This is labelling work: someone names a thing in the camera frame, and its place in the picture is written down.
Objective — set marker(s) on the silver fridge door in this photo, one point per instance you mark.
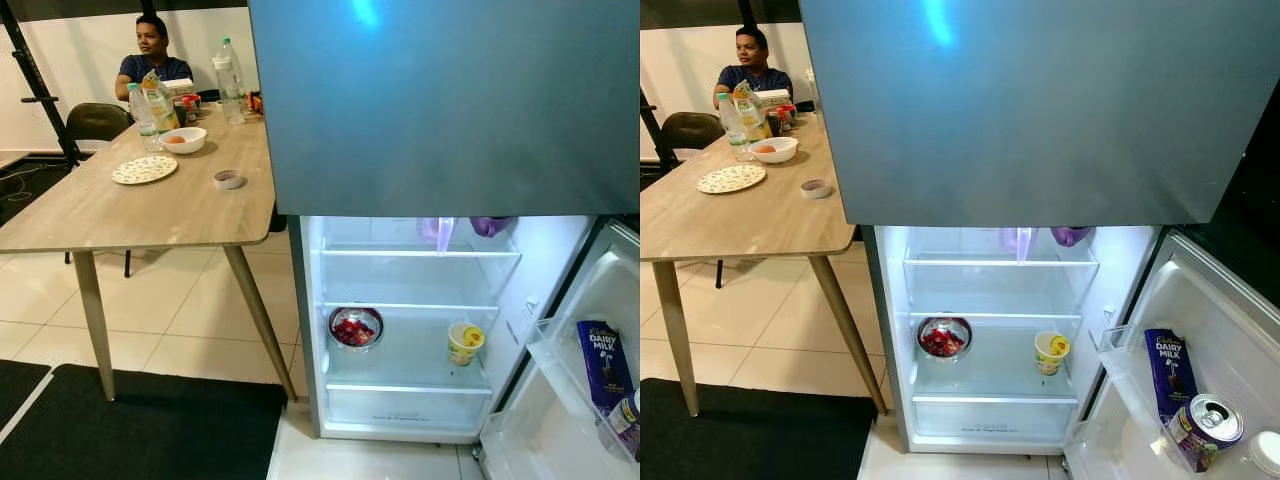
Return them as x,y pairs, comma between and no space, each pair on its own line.
600,290
1220,330

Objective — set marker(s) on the yellow instant noodle cup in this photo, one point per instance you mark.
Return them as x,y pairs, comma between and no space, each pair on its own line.
462,350
1048,360

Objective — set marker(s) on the wooden dining table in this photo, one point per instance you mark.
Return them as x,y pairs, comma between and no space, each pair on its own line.
150,205
740,220

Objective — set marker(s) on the floral print plate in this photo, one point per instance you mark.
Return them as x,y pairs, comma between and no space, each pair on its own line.
145,170
730,179

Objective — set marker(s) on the black chair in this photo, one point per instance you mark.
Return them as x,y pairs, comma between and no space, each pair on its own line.
692,130
98,122

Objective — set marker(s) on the purple Dairy Milk carton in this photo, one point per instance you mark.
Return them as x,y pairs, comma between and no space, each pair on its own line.
1170,375
603,365

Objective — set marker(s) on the small water bottle teal cap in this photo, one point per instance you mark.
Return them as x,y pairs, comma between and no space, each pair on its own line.
737,138
145,128

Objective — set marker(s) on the dark purple plastic container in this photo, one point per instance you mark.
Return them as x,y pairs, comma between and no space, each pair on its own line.
1070,235
490,226

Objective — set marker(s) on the Deel Fresh juice carton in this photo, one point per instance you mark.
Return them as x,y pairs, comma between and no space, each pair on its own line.
166,112
758,120

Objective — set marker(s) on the white ceramic bowl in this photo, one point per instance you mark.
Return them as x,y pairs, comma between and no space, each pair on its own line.
196,142
786,152

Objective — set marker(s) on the white tape roll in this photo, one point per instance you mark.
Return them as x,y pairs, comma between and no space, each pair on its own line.
229,185
816,194

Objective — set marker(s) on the purple drink can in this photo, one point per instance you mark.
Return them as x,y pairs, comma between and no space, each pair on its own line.
1205,430
625,425

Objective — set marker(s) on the man in dark blue shirt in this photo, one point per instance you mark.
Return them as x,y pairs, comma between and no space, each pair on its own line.
155,70
755,80

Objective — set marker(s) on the white cardboard box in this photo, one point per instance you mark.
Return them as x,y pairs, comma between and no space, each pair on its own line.
180,87
775,96

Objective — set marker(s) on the black floor mat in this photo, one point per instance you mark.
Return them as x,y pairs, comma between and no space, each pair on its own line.
150,430
760,440
18,390

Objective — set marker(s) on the grey freezer door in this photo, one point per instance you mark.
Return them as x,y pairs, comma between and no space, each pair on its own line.
1030,110
450,100

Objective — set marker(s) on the steel bowl of red berries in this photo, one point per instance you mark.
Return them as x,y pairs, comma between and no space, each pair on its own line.
945,340
355,330

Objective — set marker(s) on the light purple plastic cup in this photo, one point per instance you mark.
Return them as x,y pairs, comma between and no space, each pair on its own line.
1018,242

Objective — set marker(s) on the black and orange device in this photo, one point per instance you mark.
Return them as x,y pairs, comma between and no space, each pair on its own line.
255,103

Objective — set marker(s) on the tall clear bottle white cap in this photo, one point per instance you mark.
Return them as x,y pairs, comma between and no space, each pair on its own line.
228,100

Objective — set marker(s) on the black metal rack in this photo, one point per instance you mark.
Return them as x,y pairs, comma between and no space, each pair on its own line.
37,85

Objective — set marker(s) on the white plastic bottle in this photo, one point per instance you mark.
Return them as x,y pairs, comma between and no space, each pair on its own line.
1265,452

